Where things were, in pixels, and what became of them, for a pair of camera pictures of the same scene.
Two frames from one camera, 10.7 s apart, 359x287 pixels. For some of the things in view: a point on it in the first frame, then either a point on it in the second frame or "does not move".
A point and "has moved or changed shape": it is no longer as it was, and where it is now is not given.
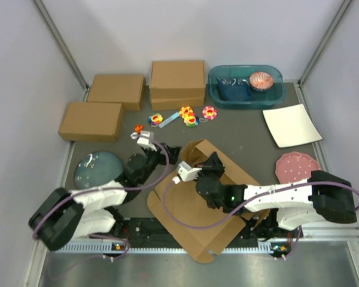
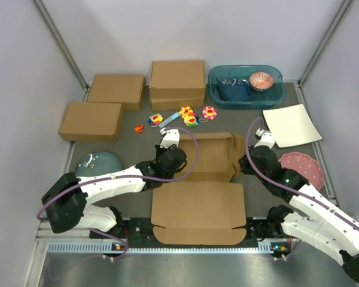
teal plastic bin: [259, 100] does not move
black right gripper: [212, 164] -> [243, 163]
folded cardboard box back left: [128, 89] does not move
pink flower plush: [209, 112] does not move
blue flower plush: [155, 119] does not move
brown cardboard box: [184, 205] has moved or changed shape
